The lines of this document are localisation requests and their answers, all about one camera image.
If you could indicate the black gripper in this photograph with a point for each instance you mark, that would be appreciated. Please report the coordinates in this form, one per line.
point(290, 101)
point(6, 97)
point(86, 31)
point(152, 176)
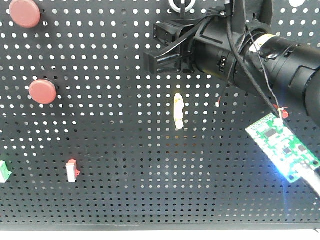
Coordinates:
point(206, 46)

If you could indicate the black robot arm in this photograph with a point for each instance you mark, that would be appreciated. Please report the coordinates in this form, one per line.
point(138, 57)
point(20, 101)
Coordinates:
point(291, 69)

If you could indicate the lower red round button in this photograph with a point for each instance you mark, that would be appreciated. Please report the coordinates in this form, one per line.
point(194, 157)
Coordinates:
point(42, 91)

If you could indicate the red round button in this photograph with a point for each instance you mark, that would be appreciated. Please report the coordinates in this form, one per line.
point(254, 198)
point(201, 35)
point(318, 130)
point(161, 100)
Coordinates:
point(42, 91)
point(25, 13)

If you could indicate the upper red round button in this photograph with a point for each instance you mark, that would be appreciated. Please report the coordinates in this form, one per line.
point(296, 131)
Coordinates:
point(25, 13)

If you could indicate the black perforated pegboard panel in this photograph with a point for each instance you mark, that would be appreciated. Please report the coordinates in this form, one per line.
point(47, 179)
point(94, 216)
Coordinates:
point(137, 171)

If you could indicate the green circuit board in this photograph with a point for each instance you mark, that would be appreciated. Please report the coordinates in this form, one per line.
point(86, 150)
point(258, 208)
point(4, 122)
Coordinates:
point(282, 147)

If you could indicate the white rotary knob switch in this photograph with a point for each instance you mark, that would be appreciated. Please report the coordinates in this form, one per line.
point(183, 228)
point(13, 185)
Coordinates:
point(181, 6)

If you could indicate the yellow toggle switch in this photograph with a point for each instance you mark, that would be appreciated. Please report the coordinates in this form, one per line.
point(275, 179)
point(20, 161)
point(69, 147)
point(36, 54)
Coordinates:
point(178, 114)

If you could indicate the small red-tipped white switch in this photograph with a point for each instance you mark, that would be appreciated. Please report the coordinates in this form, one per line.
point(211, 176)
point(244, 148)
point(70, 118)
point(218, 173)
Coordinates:
point(72, 171)

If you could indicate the small green-tipped white switch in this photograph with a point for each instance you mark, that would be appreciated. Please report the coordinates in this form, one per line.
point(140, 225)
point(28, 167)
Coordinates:
point(4, 172)

